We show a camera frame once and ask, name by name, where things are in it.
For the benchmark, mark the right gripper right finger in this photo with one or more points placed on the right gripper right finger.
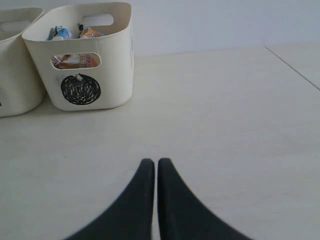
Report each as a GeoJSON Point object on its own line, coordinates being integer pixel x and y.
{"type": "Point", "coordinates": [181, 215]}

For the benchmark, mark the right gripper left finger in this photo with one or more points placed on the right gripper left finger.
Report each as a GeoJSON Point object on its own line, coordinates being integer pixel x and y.
{"type": "Point", "coordinates": [130, 216]}

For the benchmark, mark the orange snack bag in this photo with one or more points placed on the orange snack bag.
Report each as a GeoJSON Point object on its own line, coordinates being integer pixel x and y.
{"type": "Point", "coordinates": [79, 60]}

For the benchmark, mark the blue snack bag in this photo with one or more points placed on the blue snack bag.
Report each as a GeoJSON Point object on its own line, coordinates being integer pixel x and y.
{"type": "Point", "coordinates": [58, 33]}

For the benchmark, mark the right cream plastic bin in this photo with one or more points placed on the right cream plastic bin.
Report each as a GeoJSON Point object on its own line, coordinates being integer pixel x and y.
{"type": "Point", "coordinates": [110, 83]}

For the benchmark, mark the cream plastic bin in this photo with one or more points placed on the cream plastic bin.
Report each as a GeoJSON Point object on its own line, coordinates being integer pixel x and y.
{"type": "Point", "coordinates": [21, 88]}
{"type": "Point", "coordinates": [110, 83]}

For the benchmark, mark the middle cream plastic bin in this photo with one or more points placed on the middle cream plastic bin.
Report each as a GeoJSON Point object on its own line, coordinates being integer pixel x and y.
{"type": "Point", "coordinates": [21, 88]}

